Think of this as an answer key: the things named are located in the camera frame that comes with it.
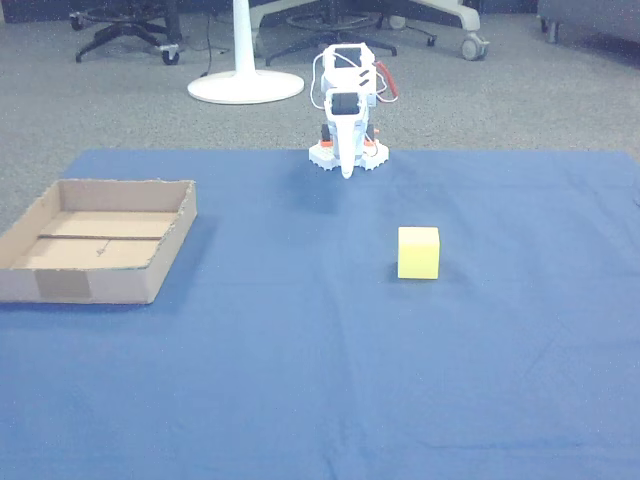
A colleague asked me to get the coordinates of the yellow foam block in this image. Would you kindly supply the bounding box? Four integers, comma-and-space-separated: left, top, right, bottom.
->
397, 226, 441, 281

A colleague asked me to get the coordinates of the shallow cardboard box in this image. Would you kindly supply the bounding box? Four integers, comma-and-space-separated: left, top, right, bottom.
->
0, 178, 199, 306

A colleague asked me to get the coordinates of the white cart leg with caster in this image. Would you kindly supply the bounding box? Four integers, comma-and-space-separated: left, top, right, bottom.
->
388, 0, 492, 63

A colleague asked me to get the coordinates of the blue table cloth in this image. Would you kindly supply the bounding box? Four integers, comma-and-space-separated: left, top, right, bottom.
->
0, 148, 640, 480

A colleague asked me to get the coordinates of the black office chair base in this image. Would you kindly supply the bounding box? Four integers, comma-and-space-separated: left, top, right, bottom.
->
68, 0, 184, 67

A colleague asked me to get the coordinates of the grey furniture with caster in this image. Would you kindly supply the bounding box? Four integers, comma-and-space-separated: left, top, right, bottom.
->
536, 0, 640, 51

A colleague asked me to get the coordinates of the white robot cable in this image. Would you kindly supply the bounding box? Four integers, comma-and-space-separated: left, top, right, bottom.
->
309, 51, 327, 112

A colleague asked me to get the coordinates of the red cable sleeve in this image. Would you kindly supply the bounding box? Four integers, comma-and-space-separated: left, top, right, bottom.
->
373, 60, 400, 105

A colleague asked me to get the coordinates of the black stool base with ring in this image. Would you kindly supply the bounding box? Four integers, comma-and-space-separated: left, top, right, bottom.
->
264, 0, 399, 68

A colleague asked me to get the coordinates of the white round pedestal stand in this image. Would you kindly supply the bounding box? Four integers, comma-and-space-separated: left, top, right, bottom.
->
186, 0, 306, 106

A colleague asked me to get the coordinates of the black floor cable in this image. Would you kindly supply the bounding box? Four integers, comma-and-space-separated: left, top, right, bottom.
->
198, 8, 215, 80

